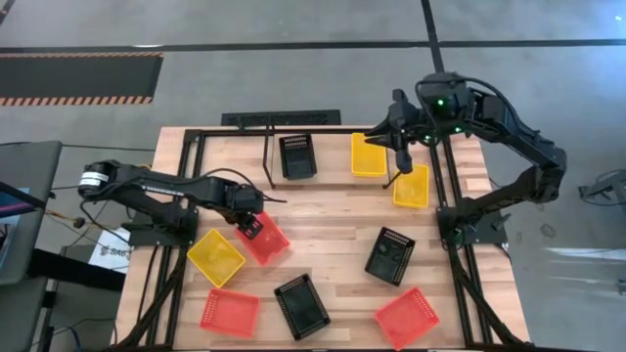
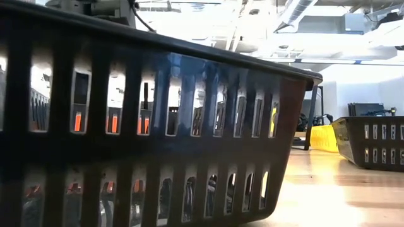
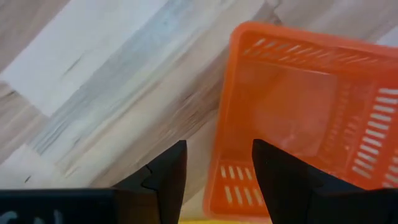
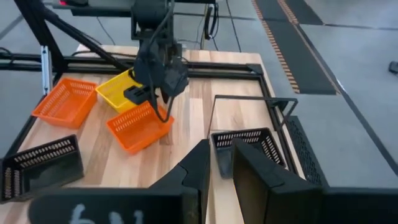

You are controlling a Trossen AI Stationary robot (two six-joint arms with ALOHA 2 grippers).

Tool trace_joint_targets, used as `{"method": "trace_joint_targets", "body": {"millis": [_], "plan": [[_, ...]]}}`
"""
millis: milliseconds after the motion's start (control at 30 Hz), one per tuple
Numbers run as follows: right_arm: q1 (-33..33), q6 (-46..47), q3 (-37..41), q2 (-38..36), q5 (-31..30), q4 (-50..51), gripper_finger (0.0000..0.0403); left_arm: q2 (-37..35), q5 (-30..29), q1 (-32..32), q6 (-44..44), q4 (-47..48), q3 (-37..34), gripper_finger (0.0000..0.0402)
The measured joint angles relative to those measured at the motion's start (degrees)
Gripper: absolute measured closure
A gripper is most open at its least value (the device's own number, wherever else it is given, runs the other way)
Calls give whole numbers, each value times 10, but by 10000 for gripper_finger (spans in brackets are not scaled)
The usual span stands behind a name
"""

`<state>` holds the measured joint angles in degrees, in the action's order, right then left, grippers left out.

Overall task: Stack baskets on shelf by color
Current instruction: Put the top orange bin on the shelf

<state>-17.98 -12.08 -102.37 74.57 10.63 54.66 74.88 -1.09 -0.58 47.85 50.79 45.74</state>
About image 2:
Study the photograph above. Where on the black slotted plastic basket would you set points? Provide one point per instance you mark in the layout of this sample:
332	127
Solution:
189	148
378	143

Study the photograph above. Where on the yellow slotted plastic basket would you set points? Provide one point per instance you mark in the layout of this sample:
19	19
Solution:
273	121
323	138

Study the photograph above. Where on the red slotted plastic basket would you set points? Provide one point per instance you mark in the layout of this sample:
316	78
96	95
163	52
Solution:
78	122

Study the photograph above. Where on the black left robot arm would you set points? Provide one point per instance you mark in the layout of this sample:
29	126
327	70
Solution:
107	11

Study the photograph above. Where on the background black robot arm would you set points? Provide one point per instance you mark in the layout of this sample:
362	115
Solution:
303	123

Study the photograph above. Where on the black-framed wooden shelf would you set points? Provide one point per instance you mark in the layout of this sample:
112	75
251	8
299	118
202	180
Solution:
312	113

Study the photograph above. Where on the long ceiling light strip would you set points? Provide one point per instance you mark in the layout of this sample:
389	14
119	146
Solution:
328	61

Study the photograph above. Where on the black stacked cases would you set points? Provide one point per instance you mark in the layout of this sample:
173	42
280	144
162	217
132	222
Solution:
366	109

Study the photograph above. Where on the black ceiling-mounted device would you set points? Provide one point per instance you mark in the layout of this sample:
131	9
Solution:
391	18

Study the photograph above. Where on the silver ventilation duct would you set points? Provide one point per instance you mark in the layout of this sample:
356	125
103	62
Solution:
296	12

